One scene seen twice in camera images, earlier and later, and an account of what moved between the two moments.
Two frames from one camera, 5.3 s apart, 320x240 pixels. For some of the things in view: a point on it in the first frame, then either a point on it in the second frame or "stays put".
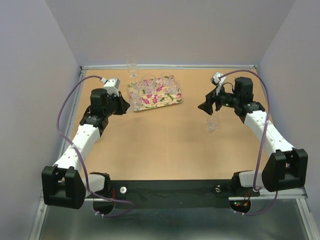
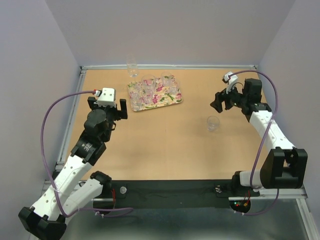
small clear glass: [137, 86] stays put
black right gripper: [210, 98] to [219, 97]
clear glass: [137, 101] stays put
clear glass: [174, 87] stays put
